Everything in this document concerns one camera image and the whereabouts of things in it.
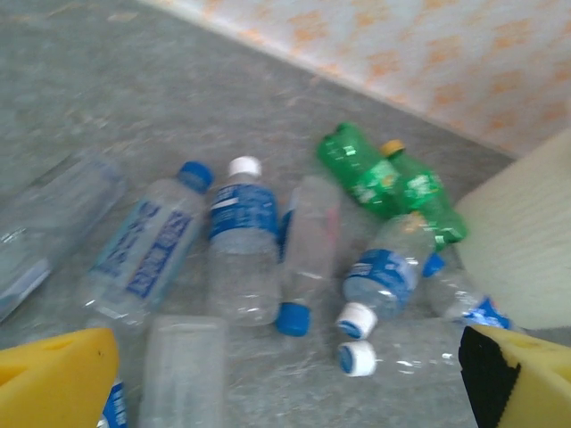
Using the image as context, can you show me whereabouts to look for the short blue-label water bottle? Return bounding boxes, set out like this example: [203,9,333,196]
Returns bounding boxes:
[335,212,437,341]

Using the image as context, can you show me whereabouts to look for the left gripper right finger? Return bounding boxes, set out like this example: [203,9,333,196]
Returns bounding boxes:
[458,324,571,428]

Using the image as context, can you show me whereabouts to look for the green soda bottle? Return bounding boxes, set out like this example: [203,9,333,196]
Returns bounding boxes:
[315,122,410,220]

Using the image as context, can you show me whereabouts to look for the clear bottle white cap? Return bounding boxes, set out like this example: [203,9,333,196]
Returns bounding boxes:
[137,314,228,428]
[337,318,469,402]

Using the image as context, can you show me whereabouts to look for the cream plastic bin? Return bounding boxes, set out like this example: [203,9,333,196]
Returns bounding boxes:
[452,128,571,331]

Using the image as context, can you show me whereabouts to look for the pale-blue-label bottle blue cap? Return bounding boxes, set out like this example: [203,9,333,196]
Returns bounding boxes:
[78,160,216,329]

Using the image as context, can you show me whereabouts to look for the green bottle yellow cap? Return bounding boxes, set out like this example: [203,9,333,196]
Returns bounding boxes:
[379,139,469,251]

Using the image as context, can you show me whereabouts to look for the clear bottle blue cap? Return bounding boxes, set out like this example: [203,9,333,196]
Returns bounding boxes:
[274,174,343,336]

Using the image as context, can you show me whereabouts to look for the tall blue-label bottle white cap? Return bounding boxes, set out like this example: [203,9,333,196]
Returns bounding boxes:
[205,155,283,326]

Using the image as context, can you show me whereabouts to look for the clear plastic bottle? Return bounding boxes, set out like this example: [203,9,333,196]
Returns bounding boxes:
[0,151,128,322]

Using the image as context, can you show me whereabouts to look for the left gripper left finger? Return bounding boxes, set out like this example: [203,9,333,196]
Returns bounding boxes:
[0,328,120,428]

